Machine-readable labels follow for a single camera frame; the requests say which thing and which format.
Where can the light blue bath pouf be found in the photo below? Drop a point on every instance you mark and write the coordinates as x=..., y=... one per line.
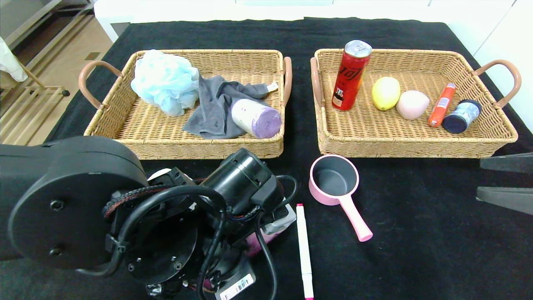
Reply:
x=166, y=83

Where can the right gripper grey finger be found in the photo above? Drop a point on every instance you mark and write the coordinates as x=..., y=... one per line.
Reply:
x=508, y=200
x=508, y=163

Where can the wicker basket with food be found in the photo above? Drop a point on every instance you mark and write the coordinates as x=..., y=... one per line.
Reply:
x=374, y=133

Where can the blue lidded gum jar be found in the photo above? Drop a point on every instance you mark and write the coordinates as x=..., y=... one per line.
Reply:
x=462, y=116

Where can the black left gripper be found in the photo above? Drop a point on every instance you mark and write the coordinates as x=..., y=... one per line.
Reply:
x=238, y=286

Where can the wooden rack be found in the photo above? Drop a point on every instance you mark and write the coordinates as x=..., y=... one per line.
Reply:
x=48, y=88

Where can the red drink can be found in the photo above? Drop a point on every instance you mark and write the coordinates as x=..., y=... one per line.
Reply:
x=349, y=79

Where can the pink saucepan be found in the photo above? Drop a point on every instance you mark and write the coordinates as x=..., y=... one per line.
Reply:
x=356, y=221

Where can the grey wooden-edged shelf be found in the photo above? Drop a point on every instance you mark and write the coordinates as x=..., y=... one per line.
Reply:
x=29, y=21

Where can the purple garbage bag roll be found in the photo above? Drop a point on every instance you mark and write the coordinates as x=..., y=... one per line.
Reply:
x=254, y=118

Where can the white marker with pink caps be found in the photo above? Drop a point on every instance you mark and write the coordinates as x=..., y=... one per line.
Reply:
x=304, y=250

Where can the black table cloth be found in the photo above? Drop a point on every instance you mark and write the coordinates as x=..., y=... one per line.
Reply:
x=416, y=258

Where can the red wrapped sausage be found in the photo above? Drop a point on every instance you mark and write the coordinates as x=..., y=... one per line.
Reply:
x=442, y=104

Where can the yellow lemon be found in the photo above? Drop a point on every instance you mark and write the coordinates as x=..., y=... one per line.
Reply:
x=385, y=93

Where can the white fabric bundle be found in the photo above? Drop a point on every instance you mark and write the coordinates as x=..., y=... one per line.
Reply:
x=10, y=58

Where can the wicker basket with bath items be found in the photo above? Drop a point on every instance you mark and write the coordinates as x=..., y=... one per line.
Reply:
x=158, y=125

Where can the grey cloth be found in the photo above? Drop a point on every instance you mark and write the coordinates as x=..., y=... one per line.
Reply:
x=212, y=112

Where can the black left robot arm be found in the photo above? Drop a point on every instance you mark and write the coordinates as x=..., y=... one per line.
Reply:
x=62, y=200

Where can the white desk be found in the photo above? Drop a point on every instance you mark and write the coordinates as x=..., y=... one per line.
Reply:
x=116, y=12

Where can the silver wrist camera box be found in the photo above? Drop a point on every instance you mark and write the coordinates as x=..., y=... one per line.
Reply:
x=283, y=221

